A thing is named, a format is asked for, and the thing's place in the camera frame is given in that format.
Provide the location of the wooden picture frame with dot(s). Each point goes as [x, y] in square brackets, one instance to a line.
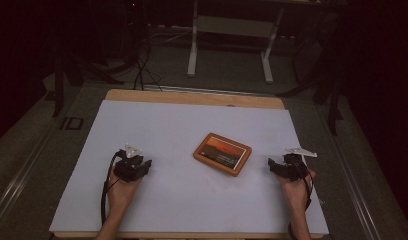
[222, 154]

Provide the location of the person's right hand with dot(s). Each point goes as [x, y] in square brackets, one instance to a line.
[297, 195]

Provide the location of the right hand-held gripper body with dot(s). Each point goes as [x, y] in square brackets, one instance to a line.
[293, 166]

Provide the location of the metal floor rail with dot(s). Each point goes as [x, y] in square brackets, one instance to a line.
[22, 176]
[355, 193]

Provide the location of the white table mat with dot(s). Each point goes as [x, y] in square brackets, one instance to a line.
[178, 133]

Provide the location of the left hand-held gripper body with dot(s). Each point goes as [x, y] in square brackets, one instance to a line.
[129, 166]

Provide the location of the black metal stand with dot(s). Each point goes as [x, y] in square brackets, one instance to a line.
[58, 86]
[332, 100]

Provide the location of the wooden table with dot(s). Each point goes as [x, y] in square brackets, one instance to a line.
[192, 98]

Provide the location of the black rectangular floor bracket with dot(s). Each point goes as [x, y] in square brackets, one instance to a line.
[71, 123]

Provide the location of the person's left hand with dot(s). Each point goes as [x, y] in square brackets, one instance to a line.
[120, 195]

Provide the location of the white metal desk frame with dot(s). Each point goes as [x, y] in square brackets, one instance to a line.
[233, 26]

